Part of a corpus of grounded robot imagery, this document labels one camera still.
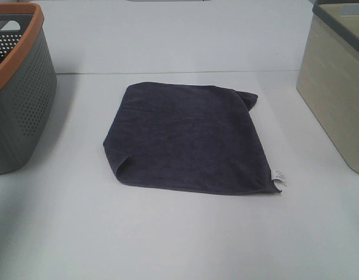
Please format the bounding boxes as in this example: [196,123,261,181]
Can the dark grey towel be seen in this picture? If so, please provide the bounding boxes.
[103,82,279,195]

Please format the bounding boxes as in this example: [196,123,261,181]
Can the beige basket with grey rim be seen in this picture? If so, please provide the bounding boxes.
[297,1,359,173]

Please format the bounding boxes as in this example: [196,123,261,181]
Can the grey basket with orange rim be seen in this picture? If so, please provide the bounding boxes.
[0,2,57,174]

